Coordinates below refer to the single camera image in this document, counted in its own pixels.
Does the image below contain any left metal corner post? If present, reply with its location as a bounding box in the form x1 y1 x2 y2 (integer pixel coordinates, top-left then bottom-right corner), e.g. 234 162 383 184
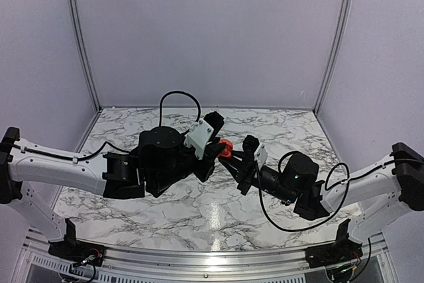
68 0 102 113

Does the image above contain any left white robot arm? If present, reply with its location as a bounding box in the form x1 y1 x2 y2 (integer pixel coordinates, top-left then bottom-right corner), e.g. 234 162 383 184
1 126 225 260

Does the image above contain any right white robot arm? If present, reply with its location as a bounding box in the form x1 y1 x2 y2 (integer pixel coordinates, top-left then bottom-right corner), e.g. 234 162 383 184
219 142 423 262

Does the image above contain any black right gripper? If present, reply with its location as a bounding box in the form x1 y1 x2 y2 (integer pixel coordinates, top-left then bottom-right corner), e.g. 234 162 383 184
219 152 298 205

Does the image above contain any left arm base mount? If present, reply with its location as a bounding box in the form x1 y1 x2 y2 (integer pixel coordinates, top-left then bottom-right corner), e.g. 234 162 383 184
48 219 106 266

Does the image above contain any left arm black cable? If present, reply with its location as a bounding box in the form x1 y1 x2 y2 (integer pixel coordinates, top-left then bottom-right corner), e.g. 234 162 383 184
13 90 202 161

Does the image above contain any aluminium front rail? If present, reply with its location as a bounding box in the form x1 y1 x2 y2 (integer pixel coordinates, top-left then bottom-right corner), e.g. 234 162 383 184
9 233 398 283

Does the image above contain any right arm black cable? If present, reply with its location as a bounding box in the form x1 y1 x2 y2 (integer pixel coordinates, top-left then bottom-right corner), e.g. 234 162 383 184
254 162 351 232

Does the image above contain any red round charging case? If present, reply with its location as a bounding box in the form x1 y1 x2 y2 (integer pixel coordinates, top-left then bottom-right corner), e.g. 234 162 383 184
218 139 233 158

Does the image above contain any metal corner post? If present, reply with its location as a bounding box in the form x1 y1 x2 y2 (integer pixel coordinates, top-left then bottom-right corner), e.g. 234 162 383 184
313 0 352 116
68 0 102 113

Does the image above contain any right metal corner post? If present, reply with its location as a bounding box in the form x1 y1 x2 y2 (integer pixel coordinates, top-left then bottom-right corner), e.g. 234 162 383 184
313 0 352 116

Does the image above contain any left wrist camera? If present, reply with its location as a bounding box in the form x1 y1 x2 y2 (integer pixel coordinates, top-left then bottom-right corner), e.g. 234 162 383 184
184 111 224 160

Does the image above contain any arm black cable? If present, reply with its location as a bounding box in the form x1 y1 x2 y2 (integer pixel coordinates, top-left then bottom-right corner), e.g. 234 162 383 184
254 162 351 232
13 90 202 161

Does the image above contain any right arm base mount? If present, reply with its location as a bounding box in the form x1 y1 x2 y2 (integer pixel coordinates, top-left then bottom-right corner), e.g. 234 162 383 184
305 219 363 268

